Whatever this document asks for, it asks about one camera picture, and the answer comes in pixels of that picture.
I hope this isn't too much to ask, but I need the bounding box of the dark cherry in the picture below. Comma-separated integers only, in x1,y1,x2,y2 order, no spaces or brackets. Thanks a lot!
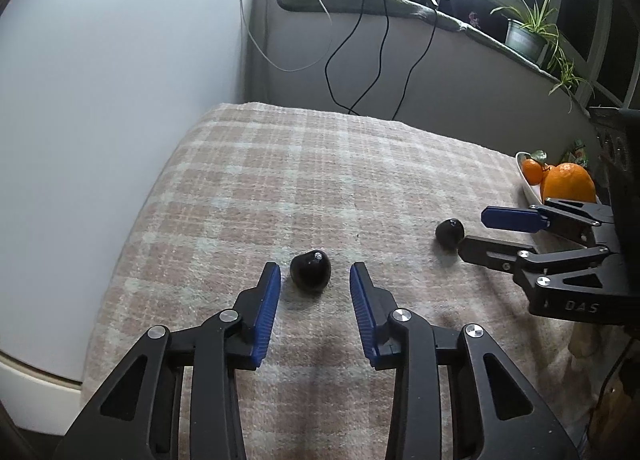
290,250,332,294
435,218,465,252

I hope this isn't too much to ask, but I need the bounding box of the large round orange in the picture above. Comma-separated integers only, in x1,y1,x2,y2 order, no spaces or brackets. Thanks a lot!
540,162,597,203

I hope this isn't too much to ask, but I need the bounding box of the mandarin with green leaf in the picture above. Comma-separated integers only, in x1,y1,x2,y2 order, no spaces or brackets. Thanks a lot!
521,150,548,186

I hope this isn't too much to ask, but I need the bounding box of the floral white plate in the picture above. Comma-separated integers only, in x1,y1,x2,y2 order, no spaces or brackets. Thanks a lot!
514,150,547,206

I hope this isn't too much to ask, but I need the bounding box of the green snack bag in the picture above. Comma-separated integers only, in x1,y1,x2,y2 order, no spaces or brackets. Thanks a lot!
560,139,589,168

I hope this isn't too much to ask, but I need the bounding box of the pink plaid tablecloth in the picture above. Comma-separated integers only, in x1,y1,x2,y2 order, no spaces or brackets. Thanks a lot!
81,102,592,459

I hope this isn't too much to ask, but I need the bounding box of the potted spider plant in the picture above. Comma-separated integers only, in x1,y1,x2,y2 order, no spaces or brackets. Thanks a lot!
490,0,596,112

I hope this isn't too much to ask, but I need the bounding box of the green windowsill cushion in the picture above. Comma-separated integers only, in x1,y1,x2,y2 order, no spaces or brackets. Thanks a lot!
276,0,601,111

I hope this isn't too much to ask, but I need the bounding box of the black cable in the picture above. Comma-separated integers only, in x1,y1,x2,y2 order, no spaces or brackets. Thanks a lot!
324,0,452,121

